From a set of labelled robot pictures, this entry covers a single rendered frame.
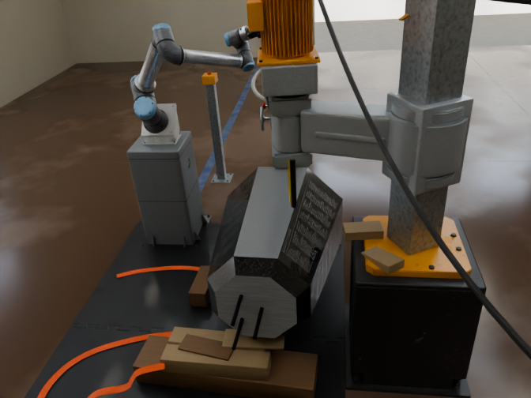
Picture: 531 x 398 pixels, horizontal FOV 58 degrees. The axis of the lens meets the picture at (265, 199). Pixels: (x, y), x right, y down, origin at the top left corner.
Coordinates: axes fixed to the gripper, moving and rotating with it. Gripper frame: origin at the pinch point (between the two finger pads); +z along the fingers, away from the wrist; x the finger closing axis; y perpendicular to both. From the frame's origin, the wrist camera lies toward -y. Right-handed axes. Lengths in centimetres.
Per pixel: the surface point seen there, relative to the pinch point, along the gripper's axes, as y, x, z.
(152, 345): 190, -45, -90
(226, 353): 196, -46, -39
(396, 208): 133, -31, 60
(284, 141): 108, 10, 16
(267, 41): 83, 50, 25
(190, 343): 191, -41, -61
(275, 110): 101, 25, 18
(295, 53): 88, 43, 35
